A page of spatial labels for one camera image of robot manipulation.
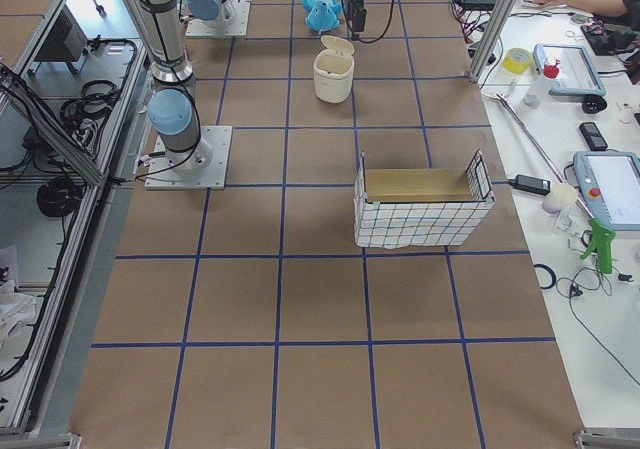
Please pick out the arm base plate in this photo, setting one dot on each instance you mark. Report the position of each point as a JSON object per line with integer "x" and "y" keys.
{"x": 197, "y": 29}
{"x": 205, "y": 168}

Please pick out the teach pendant near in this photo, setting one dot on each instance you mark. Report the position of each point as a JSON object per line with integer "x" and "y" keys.
{"x": 609, "y": 184}

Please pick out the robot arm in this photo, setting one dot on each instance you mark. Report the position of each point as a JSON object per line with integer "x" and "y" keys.
{"x": 214, "y": 13}
{"x": 171, "y": 109}

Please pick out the person forearm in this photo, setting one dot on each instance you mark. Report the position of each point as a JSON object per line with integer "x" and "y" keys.
{"x": 610, "y": 8}

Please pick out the white trash can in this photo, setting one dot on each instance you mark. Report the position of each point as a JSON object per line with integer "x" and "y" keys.
{"x": 334, "y": 69}

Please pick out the teach pendant far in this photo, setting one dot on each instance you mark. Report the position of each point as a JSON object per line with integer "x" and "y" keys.
{"x": 577, "y": 76}

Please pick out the long metal rod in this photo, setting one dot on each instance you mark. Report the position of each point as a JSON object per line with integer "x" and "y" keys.
{"x": 511, "y": 111}

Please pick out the blue teddy bear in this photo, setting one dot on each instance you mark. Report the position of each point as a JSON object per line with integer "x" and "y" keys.
{"x": 322, "y": 15}

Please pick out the clear bottle red cap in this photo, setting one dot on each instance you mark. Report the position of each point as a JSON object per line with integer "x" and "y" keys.
{"x": 540, "y": 89}

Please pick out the aluminium frame post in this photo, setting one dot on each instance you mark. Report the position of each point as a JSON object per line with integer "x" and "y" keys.
{"x": 497, "y": 20}

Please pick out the yellow tape roll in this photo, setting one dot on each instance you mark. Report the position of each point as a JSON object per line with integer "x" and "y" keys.
{"x": 517, "y": 60}

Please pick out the black power adapter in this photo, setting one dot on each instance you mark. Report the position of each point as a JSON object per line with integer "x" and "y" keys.
{"x": 530, "y": 184}

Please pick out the teach pendant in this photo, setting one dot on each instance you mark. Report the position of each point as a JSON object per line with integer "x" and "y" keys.
{"x": 609, "y": 184}
{"x": 577, "y": 76}

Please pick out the green plastic gun tool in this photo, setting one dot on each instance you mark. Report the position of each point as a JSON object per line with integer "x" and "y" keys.
{"x": 600, "y": 245}

